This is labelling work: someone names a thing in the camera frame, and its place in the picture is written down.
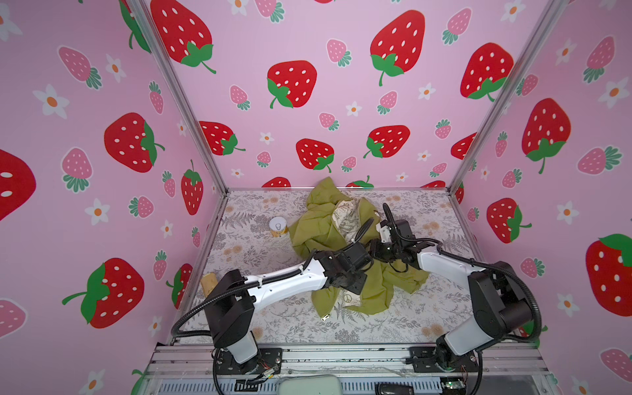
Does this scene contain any tan cardboard box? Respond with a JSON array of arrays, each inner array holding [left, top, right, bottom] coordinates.
[[200, 273, 218, 298]]

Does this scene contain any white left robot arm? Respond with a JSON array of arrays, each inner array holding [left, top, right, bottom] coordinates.
[[171, 242, 374, 366]]

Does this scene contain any green zip jacket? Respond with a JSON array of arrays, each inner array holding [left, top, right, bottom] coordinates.
[[289, 177, 429, 317]]

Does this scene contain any white device on rail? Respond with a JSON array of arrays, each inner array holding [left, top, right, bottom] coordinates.
[[277, 375, 343, 395]]

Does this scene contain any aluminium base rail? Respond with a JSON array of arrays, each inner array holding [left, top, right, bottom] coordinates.
[[146, 342, 550, 380]]

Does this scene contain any black device on rail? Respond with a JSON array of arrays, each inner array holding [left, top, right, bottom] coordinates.
[[375, 383, 415, 395]]

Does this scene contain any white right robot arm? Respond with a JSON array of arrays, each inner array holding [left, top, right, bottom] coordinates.
[[370, 220, 542, 371]]

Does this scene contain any small white-lidded can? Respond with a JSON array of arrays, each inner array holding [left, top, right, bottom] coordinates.
[[269, 217, 288, 238]]

